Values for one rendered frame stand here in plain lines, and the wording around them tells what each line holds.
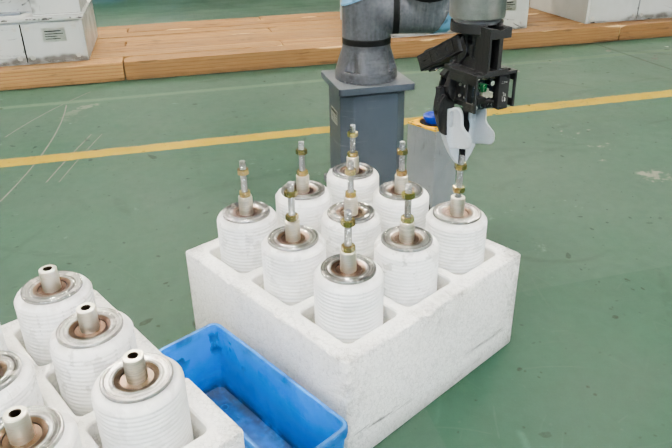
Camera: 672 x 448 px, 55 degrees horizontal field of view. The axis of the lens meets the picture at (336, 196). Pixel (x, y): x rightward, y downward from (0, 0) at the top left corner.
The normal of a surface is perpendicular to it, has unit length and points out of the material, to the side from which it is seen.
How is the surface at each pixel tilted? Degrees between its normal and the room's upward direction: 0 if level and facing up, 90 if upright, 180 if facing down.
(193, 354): 88
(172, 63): 90
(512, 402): 0
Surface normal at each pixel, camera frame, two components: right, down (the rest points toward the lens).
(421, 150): -0.73, 0.30
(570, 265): -0.02, -0.90
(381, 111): 0.25, 0.41
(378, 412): 0.68, 0.31
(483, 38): -0.88, 0.22
